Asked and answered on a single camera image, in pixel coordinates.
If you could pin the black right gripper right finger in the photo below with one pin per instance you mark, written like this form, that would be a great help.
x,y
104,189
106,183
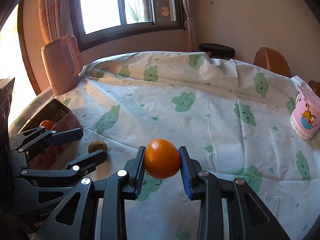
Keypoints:
x,y
228,209

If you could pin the beige curtain left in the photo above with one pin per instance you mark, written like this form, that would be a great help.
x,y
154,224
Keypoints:
x,y
52,17

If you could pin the beige curtain right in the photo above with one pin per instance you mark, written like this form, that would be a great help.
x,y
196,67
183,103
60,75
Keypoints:
x,y
190,33

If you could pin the pink cartoon cup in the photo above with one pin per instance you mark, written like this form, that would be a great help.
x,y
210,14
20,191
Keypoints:
x,y
304,118

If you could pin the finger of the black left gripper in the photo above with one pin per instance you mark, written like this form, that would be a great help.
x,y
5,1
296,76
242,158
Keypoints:
x,y
74,170
38,139

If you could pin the brown leather chair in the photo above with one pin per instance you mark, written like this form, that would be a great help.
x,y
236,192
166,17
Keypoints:
x,y
273,61

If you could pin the small orange kumquat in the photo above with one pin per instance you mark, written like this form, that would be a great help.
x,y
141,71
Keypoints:
x,y
162,159
47,124

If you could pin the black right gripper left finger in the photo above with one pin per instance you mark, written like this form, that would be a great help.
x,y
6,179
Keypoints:
x,y
96,208

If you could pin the black camera box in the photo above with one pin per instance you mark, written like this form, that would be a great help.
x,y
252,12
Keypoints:
x,y
7,85

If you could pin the window with frame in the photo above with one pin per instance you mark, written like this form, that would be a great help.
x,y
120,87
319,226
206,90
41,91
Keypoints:
x,y
96,22

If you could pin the pink electric kettle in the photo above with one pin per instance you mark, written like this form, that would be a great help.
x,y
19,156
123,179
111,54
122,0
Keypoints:
x,y
63,64

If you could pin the pink metal tin box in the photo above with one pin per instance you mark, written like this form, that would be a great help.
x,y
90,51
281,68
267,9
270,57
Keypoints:
x,y
64,119

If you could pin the black round stool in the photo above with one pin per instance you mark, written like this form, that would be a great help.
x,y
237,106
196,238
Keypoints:
x,y
217,51

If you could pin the brown longan fruit far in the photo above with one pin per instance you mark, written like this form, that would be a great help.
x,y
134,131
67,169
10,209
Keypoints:
x,y
97,145

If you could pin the beige curtain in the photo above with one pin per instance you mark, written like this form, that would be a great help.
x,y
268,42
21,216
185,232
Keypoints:
x,y
190,33
52,17

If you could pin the brown leather sofa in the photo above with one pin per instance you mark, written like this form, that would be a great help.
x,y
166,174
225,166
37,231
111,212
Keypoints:
x,y
315,86

